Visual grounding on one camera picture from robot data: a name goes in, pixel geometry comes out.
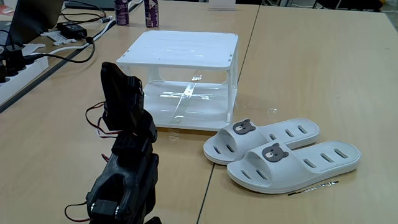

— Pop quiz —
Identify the white bear slipper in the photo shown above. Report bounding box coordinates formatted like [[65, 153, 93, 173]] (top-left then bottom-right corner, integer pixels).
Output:
[[203, 118, 320, 166], [226, 140, 361, 195]]

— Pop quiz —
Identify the white plastic shelf box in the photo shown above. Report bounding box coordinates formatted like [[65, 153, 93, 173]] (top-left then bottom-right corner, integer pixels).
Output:
[[116, 30, 239, 132]]

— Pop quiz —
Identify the black power adapter brick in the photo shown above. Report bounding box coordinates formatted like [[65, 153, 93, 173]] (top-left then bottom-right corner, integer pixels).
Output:
[[56, 21, 88, 40]]

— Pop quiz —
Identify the white printed plastic part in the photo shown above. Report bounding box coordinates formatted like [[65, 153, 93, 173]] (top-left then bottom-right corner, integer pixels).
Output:
[[40, 30, 77, 47]]

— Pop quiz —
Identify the white power strip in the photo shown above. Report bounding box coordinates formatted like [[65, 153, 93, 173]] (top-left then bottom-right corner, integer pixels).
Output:
[[0, 55, 50, 105]]

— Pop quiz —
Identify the dark laptop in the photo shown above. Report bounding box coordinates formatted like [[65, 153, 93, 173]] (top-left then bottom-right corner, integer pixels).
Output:
[[5, 0, 65, 47]]

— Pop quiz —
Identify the white card stand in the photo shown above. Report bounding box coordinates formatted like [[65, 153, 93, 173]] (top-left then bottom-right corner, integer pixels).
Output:
[[208, 0, 236, 11]]

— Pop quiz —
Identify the red flat object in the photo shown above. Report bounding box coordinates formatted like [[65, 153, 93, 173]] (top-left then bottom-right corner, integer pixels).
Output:
[[0, 4, 15, 16]]

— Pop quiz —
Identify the thin metal rod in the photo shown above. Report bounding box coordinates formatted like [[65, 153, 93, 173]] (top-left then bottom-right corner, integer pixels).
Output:
[[287, 180, 340, 197]]

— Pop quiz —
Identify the black power cable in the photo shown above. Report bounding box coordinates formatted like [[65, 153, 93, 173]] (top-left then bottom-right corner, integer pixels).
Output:
[[23, 36, 96, 64]]

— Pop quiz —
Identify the white cable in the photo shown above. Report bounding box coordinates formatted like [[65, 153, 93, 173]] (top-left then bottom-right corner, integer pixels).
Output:
[[30, 19, 116, 57]]

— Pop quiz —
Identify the black looped cable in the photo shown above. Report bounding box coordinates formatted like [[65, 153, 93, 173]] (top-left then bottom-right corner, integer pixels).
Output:
[[60, 0, 108, 24]]

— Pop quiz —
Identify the black wall plug adapter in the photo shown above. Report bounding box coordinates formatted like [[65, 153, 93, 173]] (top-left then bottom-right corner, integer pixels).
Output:
[[2, 43, 27, 77]]

